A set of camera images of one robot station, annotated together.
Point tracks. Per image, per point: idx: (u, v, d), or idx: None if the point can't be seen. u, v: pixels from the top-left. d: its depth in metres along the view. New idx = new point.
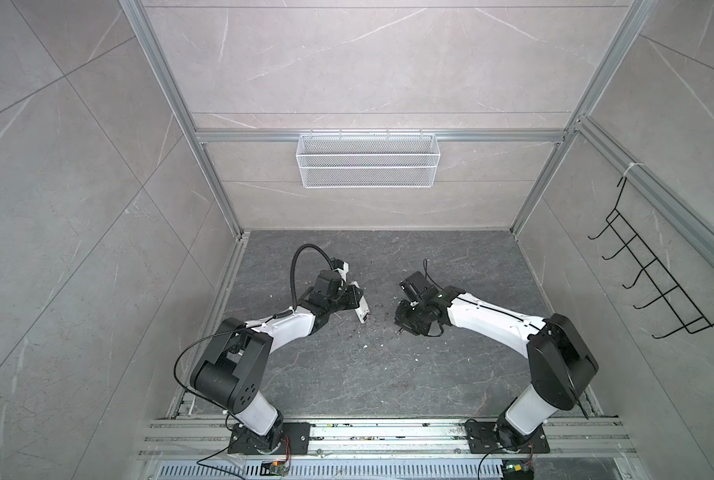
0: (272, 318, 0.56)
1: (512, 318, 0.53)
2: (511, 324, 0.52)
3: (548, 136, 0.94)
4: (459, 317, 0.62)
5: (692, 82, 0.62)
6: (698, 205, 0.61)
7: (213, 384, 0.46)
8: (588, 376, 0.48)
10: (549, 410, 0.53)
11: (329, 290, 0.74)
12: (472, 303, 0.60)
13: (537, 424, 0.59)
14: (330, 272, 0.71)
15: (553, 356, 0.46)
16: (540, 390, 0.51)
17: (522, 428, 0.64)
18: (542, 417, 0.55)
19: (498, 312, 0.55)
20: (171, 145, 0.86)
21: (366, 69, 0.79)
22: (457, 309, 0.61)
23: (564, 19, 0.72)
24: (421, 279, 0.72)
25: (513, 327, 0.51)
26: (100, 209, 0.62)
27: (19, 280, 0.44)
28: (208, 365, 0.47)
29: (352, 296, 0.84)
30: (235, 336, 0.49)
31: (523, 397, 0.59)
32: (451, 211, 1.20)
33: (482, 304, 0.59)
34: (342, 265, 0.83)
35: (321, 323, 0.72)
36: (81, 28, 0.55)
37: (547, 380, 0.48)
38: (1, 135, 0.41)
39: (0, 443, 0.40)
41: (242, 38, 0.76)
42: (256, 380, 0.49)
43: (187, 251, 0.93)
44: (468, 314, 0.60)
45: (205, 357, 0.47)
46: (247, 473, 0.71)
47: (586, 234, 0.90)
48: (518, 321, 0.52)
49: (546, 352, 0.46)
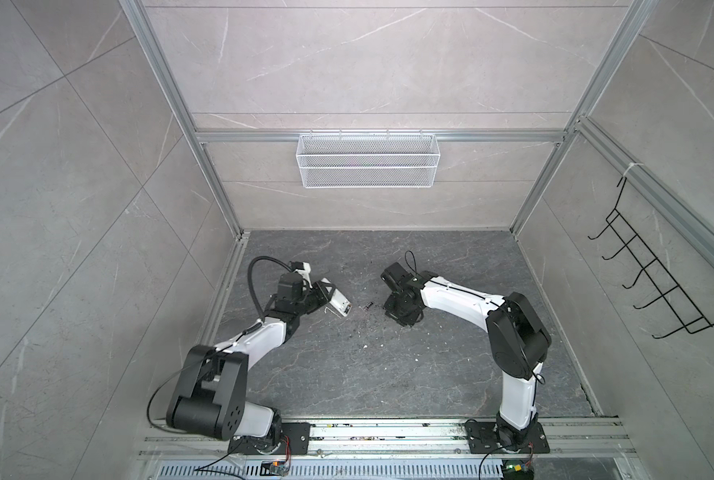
0: (243, 336, 0.53)
1: (475, 296, 0.58)
2: (474, 302, 0.57)
3: (548, 136, 0.94)
4: (433, 298, 0.66)
5: (692, 83, 0.62)
6: (698, 205, 0.61)
7: (194, 417, 0.43)
8: (540, 346, 0.53)
10: (523, 392, 0.59)
11: (293, 294, 0.72)
12: (444, 285, 0.64)
13: (528, 416, 0.65)
14: (293, 275, 0.69)
15: (509, 331, 0.51)
16: (499, 362, 0.56)
17: (514, 421, 0.65)
18: (523, 404, 0.61)
19: (463, 290, 0.61)
20: (171, 145, 0.86)
21: (366, 69, 0.79)
22: (429, 291, 0.66)
23: (564, 19, 0.72)
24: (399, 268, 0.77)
25: (476, 305, 0.56)
26: (100, 209, 0.62)
27: (19, 280, 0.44)
28: (184, 399, 0.44)
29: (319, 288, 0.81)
30: (206, 363, 0.48)
31: (505, 385, 0.62)
32: (451, 211, 1.20)
33: (453, 285, 0.63)
34: (301, 265, 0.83)
35: (292, 330, 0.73)
36: (82, 28, 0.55)
37: (505, 353, 0.53)
38: (1, 135, 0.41)
39: (0, 443, 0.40)
41: (242, 37, 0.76)
42: (240, 403, 0.47)
43: (187, 251, 0.93)
44: (439, 295, 0.64)
45: (178, 393, 0.44)
46: (247, 473, 0.71)
47: (586, 234, 0.90)
48: (482, 299, 0.56)
49: (501, 327, 0.51)
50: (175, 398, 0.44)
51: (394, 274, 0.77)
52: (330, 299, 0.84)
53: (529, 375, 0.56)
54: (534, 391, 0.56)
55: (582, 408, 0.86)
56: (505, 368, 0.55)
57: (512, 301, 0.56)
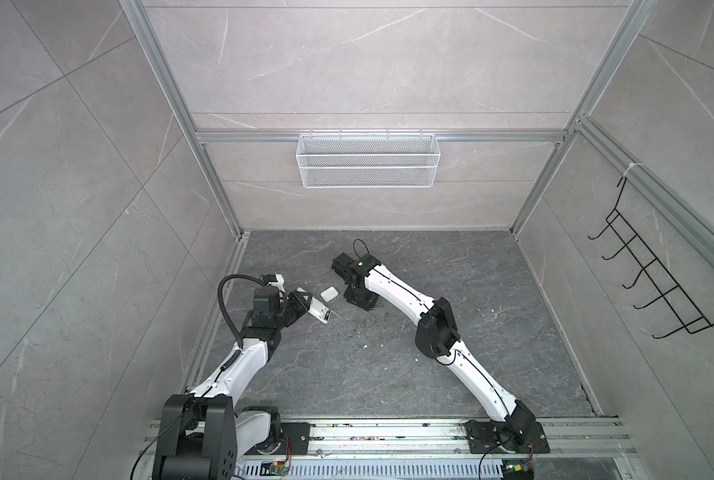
0: (223, 372, 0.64)
1: (411, 294, 0.70)
2: (409, 300, 0.69)
3: (548, 137, 0.95)
4: (373, 284, 0.75)
5: (692, 83, 0.62)
6: (697, 205, 0.61)
7: (185, 474, 0.40)
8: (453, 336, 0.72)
10: (465, 370, 0.68)
11: (270, 307, 0.68)
12: (386, 276, 0.74)
13: (501, 403, 0.67)
14: (267, 290, 0.66)
15: (432, 329, 0.65)
16: (421, 345, 0.72)
17: (496, 414, 0.68)
18: (483, 388, 0.68)
19: (400, 287, 0.71)
20: (171, 145, 0.86)
21: (366, 69, 0.79)
22: (371, 280, 0.75)
23: (564, 19, 0.72)
24: (344, 256, 0.85)
25: (411, 303, 0.69)
26: (100, 209, 0.62)
27: (18, 280, 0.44)
28: (169, 457, 0.41)
29: (297, 296, 0.78)
30: (188, 412, 0.45)
31: (470, 385, 0.71)
32: (451, 211, 1.20)
33: (394, 278, 0.73)
34: (275, 278, 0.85)
35: (275, 344, 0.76)
36: (82, 28, 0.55)
37: (427, 341, 0.69)
38: (1, 135, 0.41)
39: None
41: (242, 37, 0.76)
42: (231, 445, 0.44)
43: (187, 251, 0.93)
44: (379, 283, 0.74)
45: (162, 452, 0.41)
46: (247, 473, 0.71)
47: (586, 234, 0.90)
48: (416, 300, 0.69)
49: (428, 325, 0.64)
50: (159, 458, 0.41)
51: (341, 262, 0.84)
52: (308, 308, 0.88)
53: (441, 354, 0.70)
54: (477, 367, 0.69)
55: (583, 408, 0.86)
56: (424, 348, 0.72)
57: (437, 305, 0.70)
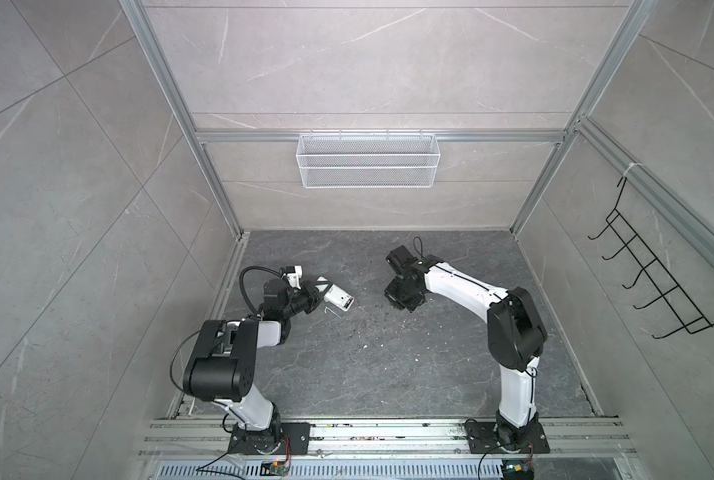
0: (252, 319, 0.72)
1: (479, 286, 0.59)
2: (476, 292, 0.58)
3: (548, 137, 0.95)
4: (434, 283, 0.67)
5: (692, 83, 0.62)
6: (697, 206, 0.61)
7: (212, 370, 0.47)
8: (539, 341, 0.55)
10: (521, 385, 0.59)
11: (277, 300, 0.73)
12: (448, 272, 0.65)
13: (527, 414, 0.65)
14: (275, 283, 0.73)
15: (506, 323, 0.52)
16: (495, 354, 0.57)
17: (514, 418, 0.65)
18: (522, 401, 0.61)
19: (464, 280, 0.61)
20: (171, 145, 0.86)
21: (365, 69, 0.79)
22: (433, 276, 0.66)
23: (564, 19, 0.72)
24: (403, 251, 0.77)
25: (478, 295, 0.57)
26: (99, 209, 0.62)
27: (19, 280, 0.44)
28: (200, 361, 0.48)
29: (309, 287, 0.82)
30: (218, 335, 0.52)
31: (505, 382, 0.62)
32: (451, 211, 1.20)
33: (458, 273, 0.64)
34: (292, 269, 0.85)
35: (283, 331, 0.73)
36: (81, 27, 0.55)
37: (501, 345, 0.54)
38: (1, 135, 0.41)
39: (0, 443, 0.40)
41: (241, 37, 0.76)
42: (251, 365, 0.51)
43: (187, 251, 0.93)
44: (443, 281, 0.65)
45: (195, 356, 0.48)
46: (247, 473, 0.71)
47: (586, 234, 0.90)
48: (484, 290, 0.57)
49: (501, 317, 0.51)
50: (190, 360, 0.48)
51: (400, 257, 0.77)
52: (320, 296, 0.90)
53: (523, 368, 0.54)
54: (532, 385, 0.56)
55: (582, 408, 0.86)
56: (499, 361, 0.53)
57: (514, 295, 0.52)
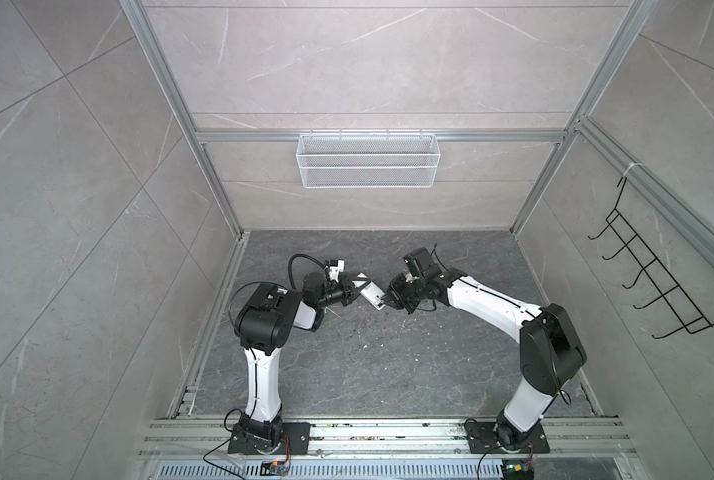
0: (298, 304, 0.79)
1: (509, 302, 0.54)
2: (506, 309, 0.53)
3: (548, 136, 0.94)
4: (459, 299, 0.63)
5: (693, 83, 0.62)
6: (697, 206, 0.61)
7: (260, 318, 0.56)
8: (577, 364, 0.50)
10: (540, 403, 0.57)
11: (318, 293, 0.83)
12: (473, 286, 0.61)
13: (534, 423, 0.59)
14: (314, 275, 0.81)
15: (542, 343, 0.48)
16: (529, 375, 0.52)
17: (519, 423, 0.64)
18: (535, 410, 0.59)
19: (492, 295, 0.57)
20: (171, 145, 0.86)
21: (366, 69, 0.79)
22: (457, 291, 0.63)
23: (565, 19, 0.72)
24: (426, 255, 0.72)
25: (508, 312, 0.53)
26: (99, 209, 0.62)
27: (19, 279, 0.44)
28: (251, 309, 0.58)
29: (344, 281, 0.86)
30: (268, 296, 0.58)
31: (519, 389, 0.60)
32: (451, 211, 1.20)
33: (484, 288, 0.60)
34: (336, 263, 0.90)
35: (319, 322, 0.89)
36: (81, 27, 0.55)
37: (536, 366, 0.49)
38: (1, 135, 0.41)
39: None
41: (241, 37, 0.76)
42: (288, 325, 0.59)
43: (187, 251, 0.93)
44: (468, 296, 0.61)
45: (248, 304, 0.58)
46: (247, 473, 0.71)
47: (586, 234, 0.90)
48: (514, 307, 0.53)
49: (537, 337, 0.47)
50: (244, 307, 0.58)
51: (421, 262, 0.72)
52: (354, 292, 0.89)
53: (558, 391, 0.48)
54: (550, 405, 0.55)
55: (583, 408, 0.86)
56: (532, 383, 0.52)
57: (549, 313, 0.52)
